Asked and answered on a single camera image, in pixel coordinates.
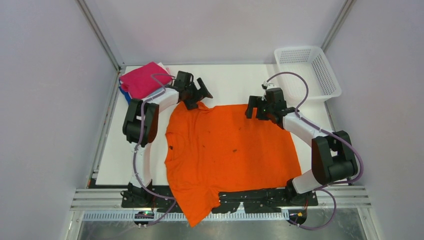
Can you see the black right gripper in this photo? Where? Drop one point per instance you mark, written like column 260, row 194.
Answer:
column 255, row 108

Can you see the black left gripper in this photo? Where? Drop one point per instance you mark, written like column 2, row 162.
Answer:
column 195, row 94

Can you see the orange t shirt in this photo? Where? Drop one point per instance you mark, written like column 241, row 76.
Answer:
column 216, row 150

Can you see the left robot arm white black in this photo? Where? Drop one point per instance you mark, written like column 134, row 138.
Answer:
column 140, row 128

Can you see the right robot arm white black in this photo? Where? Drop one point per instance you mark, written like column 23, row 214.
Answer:
column 332, row 155

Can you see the folded magenta t shirt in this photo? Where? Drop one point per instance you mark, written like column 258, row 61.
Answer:
column 141, row 82

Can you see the folded blue t shirt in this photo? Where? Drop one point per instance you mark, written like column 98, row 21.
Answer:
column 124, row 89

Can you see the white plastic basket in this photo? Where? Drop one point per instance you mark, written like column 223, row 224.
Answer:
column 312, row 65

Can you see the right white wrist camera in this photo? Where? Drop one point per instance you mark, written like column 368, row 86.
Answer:
column 267, row 85

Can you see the aluminium frame rail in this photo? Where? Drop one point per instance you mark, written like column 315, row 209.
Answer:
column 92, row 13

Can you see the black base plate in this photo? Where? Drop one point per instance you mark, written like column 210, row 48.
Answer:
column 253, row 201

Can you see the white slotted cable duct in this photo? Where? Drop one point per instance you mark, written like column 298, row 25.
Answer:
column 239, row 215

